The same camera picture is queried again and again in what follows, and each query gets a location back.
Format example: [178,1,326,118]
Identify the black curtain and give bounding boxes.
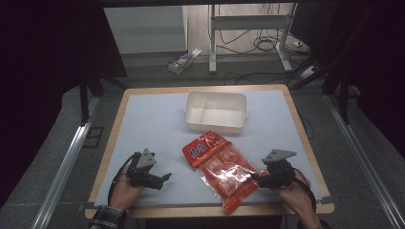
[0,0,128,208]
[290,0,405,151]

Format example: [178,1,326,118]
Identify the red snack bag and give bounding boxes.
[181,130,266,214]

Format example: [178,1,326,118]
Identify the white metal desk frame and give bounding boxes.
[207,3,299,74]

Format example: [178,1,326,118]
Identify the black floor frame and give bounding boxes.
[82,126,105,149]

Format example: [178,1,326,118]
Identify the person's left hand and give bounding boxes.
[109,164,145,212]

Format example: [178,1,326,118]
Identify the white power strip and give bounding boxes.
[298,65,319,80]

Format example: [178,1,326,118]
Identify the black floor cables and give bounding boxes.
[208,3,323,86]

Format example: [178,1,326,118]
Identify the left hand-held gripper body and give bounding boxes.
[126,148,164,191]

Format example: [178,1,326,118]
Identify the white divided container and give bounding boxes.
[183,90,248,135]

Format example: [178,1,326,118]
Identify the aluminium rail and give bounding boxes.
[324,94,405,229]
[31,95,103,229]

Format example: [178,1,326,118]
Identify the black stand leg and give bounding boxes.
[78,72,128,126]
[321,63,361,126]

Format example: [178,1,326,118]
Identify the white panel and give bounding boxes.
[103,5,189,55]

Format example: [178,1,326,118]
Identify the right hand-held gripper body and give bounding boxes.
[261,148,297,189]

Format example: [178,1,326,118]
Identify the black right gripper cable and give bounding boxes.
[291,167,318,213]

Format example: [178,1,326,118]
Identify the white table mat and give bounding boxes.
[94,90,323,207]

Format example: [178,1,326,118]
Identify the person's right hand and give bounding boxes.
[272,169,311,215]

